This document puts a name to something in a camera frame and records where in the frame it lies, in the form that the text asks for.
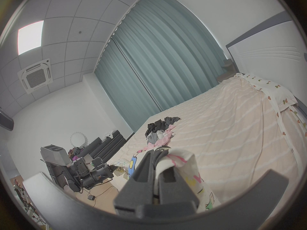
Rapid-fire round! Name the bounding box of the ceiling light panel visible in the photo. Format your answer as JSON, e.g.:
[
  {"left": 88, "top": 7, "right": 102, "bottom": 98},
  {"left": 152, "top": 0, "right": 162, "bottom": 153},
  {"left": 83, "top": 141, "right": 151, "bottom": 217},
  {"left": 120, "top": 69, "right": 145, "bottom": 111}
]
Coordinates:
[{"left": 17, "top": 20, "right": 45, "bottom": 56}]

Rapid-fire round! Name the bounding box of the blue-green curtain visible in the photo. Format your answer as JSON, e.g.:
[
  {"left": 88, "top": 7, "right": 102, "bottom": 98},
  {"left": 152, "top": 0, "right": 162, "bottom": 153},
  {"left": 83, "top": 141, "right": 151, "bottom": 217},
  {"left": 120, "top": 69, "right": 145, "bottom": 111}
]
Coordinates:
[
  {"left": 111, "top": 0, "right": 226, "bottom": 112},
  {"left": 94, "top": 40, "right": 162, "bottom": 133}
]

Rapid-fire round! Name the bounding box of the white printed pillow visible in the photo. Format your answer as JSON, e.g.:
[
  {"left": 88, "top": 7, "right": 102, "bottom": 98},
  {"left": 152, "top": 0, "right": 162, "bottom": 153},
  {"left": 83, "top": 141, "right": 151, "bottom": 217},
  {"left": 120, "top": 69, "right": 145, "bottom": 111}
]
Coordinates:
[{"left": 234, "top": 73, "right": 299, "bottom": 112}]

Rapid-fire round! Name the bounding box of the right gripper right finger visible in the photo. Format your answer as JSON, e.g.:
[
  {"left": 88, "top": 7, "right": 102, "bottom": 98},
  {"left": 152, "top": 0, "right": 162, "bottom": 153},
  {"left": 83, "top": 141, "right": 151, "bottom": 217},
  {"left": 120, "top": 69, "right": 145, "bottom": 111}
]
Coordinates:
[{"left": 157, "top": 167, "right": 201, "bottom": 215}]

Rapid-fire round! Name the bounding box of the dark grey sofa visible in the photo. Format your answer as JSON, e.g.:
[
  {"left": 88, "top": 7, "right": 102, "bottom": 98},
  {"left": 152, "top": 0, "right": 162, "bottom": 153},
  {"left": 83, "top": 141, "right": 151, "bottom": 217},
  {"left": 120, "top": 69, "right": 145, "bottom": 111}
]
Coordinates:
[{"left": 83, "top": 130, "right": 127, "bottom": 160}]

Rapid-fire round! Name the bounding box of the bed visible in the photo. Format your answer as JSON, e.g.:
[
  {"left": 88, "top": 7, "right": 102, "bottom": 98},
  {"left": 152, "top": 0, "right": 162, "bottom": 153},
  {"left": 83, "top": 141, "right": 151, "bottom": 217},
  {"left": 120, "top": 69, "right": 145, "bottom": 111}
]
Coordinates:
[{"left": 106, "top": 10, "right": 307, "bottom": 222}]

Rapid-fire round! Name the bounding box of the round white mirror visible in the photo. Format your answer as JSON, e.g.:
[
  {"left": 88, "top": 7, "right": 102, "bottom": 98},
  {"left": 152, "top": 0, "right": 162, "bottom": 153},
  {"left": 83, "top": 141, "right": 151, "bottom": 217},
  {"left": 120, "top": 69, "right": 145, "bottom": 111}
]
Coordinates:
[{"left": 70, "top": 132, "right": 87, "bottom": 148}]

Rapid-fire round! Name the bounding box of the white printed garment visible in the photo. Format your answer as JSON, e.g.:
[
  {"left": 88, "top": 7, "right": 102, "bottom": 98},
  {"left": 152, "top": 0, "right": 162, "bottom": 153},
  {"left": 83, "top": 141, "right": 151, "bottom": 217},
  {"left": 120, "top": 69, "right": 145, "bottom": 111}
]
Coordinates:
[{"left": 108, "top": 147, "right": 221, "bottom": 211}]

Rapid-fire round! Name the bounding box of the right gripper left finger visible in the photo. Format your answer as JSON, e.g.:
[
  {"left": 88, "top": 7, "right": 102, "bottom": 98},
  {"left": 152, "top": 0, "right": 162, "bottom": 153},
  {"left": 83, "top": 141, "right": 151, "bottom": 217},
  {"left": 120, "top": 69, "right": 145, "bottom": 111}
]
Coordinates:
[{"left": 113, "top": 150, "right": 159, "bottom": 216}]

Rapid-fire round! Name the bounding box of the grey bedside table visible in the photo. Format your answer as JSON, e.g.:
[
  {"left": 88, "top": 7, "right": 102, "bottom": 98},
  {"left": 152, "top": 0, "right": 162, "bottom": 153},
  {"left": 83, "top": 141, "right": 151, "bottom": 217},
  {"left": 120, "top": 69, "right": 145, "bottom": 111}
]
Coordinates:
[{"left": 216, "top": 59, "right": 237, "bottom": 84}]

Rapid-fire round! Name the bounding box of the black cable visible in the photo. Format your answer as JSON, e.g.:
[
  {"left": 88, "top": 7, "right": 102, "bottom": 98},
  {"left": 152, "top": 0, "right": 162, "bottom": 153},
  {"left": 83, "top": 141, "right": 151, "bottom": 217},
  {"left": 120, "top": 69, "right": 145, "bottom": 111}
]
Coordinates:
[{"left": 83, "top": 185, "right": 120, "bottom": 202}]

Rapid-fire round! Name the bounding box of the pile of clothes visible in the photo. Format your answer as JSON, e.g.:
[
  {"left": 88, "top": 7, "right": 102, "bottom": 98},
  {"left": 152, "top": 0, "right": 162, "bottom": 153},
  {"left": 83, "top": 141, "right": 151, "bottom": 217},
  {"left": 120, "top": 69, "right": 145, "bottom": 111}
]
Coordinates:
[
  {"left": 137, "top": 116, "right": 182, "bottom": 151},
  {"left": 68, "top": 147, "right": 85, "bottom": 161}
]

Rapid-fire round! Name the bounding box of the ceiling air conditioner vent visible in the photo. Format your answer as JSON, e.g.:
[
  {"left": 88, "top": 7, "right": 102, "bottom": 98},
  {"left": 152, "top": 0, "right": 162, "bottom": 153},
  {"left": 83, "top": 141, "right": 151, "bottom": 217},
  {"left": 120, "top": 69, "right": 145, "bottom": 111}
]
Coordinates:
[{"left": 17, "top": 58, "right": 54, "bottom": 95}]

